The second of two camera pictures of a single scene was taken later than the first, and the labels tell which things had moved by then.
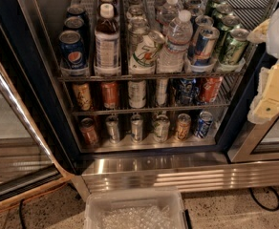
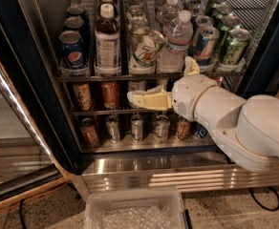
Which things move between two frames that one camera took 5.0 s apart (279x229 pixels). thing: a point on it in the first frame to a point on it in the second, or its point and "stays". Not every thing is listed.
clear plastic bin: [135, 208] stays
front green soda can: [232, 53] stays
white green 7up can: [142, 57] stays
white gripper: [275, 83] to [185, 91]
